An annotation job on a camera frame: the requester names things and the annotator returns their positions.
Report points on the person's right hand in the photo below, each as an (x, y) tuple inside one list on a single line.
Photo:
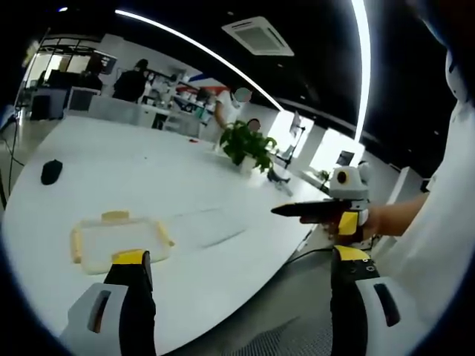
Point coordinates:
[(374, 222)]

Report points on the ceiling light strip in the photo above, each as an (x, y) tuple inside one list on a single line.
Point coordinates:
[(200, 46), (361, 66)]

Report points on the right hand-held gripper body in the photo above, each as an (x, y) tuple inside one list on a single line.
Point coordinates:
[(349, 189)]

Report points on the computer monitor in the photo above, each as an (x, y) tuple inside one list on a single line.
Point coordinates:
[(83, 99)]

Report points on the ceiling air vent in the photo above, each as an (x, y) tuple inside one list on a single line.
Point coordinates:
[(258, 35)]

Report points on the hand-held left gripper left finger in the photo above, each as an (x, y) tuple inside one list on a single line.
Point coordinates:
[(111, 308)]

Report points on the small dark object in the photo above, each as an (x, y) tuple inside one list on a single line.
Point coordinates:
[(278, 176)]

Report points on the person in white shirt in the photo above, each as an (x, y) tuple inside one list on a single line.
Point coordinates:
[(445, 193)]

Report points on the green potted plant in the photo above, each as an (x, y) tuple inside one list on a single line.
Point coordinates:
[(245, 142)]

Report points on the black computer mouse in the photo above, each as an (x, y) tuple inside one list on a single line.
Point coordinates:
[(51, 172)]

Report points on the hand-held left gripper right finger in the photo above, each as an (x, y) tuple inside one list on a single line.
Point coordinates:
[(365, 304)]

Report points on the clear plastic sheet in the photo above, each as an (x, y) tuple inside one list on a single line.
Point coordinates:
[(219, 228)]

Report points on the clear container with yellow clips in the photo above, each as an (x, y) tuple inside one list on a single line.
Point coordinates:
[(118, 237)]

